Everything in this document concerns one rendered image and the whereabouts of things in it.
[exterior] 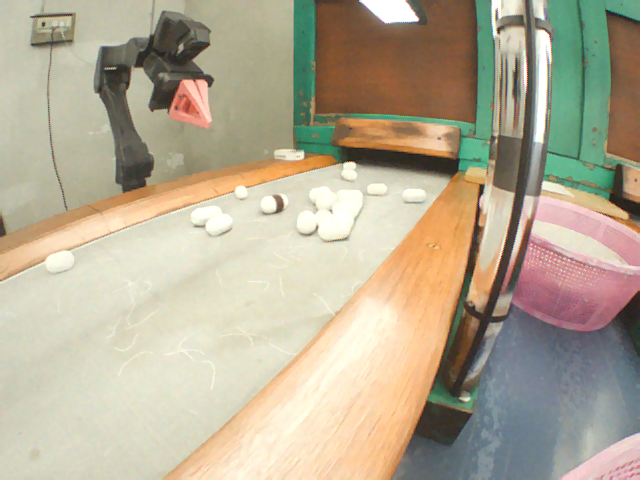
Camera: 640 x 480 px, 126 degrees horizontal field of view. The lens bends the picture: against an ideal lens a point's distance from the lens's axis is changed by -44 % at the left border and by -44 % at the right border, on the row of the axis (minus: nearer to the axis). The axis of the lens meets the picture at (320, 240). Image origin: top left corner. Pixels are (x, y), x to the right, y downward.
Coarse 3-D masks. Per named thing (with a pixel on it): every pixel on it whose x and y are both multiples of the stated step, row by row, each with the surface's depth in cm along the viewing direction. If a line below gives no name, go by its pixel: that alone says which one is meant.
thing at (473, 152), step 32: (320, 128) 74; (352, 160) 83; (384, 160) 84; (416, 160) 79; (448, 160) 74; (480, 160) 56; (576, 160) 44; (480, 192) 59; (608, 192) 41; (576, 224) 47
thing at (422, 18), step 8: (360, 0) 31; (408, 0) 30; (416, 0) 31; (368, 8) 34; (416, 8) 32; (376, 16) 37; (416, 16) 35; (424, 16) 36; (384, 24) 41; (392, 24) 40; (400, 24) 40; (408, 24) 39; (416, 24) 39; (424, 24) 38
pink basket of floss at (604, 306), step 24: (552, 216) 37; (600, 216) 30; (600, 240) 30; (624, 240) 25; (528, 264) 24; (552, 264) 21; (576, 264) 19; (600, 264) 17; (624, 264) 16; (528, 288) 25; (552, 288) 22; (576, 288) 20; (600, 288) 18; (624, 288) 17; (528, 312) 26; (552, 312) 23; (576, 312) 21; (600, 312) 19
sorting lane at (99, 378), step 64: (256, 192) 46; (128, 256) 24; (192, 256) 24; (256, 256) 24; (320, 256) 25; (384, 256) 25; (0, 320) 12; (64, 320) 14; (128, 320) 16; (192, 320) 16; (256, 320) 17; (320, 320) 17; (0, 384) 8; (64, 384) 10; (128, 384) 11; (192, 384) 12; (256, 384) 12; (0, 448) 5; (64, 448) 7; (128, 448) 8; (192, 448) 9
